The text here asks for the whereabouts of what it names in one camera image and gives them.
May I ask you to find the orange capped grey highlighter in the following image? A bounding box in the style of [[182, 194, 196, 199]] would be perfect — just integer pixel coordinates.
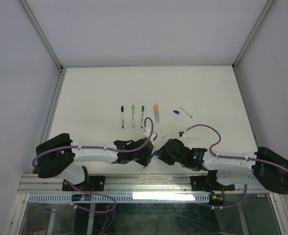
[[154, 104, 160, 124]]

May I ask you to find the white pen green end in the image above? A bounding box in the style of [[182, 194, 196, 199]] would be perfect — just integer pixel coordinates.
[[141, 106, 145, 129]]

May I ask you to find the silver pen lime end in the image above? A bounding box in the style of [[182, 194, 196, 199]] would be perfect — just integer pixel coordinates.
[[132, 104, 135, 128]]

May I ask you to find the blue capped pen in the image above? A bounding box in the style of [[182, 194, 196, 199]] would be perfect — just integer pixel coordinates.
[[143, 151, 156, 169]]

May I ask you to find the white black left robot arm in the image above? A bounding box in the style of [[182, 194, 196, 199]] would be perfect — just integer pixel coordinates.
[[32, 131, 157, 190]]

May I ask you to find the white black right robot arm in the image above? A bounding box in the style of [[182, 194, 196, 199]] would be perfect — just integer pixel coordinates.
[[155, 139, 288, 195]]

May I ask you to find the small circuit board right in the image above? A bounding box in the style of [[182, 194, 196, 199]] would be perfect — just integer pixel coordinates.
[[208, 194, 225, 206]]

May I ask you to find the small circuit board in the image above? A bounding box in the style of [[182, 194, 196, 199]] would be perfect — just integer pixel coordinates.
[[208, 194, 225, 206], [71, 194, 92, 203]]

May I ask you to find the small circuit board left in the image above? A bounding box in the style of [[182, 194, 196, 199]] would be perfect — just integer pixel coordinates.
[[71, 194, 92, 203]]

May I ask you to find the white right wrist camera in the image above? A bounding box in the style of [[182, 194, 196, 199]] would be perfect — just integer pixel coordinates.
[[178, 129, 188, 139]]

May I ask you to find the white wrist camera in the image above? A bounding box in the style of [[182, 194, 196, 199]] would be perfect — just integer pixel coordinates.
[[143, 126, 157, 142], [178, 129, 188, 139]]

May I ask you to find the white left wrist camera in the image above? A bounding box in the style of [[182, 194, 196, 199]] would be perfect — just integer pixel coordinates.
[[143, 126, 157, 142]]

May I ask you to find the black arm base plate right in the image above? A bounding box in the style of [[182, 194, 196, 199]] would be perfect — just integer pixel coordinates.
[[190, 175, 235, 192]]

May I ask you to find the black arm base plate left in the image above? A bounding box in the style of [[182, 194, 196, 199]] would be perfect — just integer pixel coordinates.
[[74, 175, 106, 192]]

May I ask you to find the aluminium table edge rail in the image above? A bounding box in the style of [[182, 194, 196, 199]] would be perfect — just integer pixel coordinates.
[[20, 173, 281, 196]]

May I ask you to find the white slotted cable duct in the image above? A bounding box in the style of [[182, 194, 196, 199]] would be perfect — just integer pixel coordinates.
[[28, 192, 209, 204]]

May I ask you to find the right aluminium frame post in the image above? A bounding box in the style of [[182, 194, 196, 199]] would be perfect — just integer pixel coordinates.
[[232, 0, 276, 71]]

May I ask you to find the aluminium frame post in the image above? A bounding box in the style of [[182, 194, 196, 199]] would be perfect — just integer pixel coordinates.
[[18, 0, 63, 71], [232, 0, 276, 71]]

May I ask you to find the left aluminium frame post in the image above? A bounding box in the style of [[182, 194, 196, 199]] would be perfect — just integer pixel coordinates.
[[18, 0, 63, 71]]

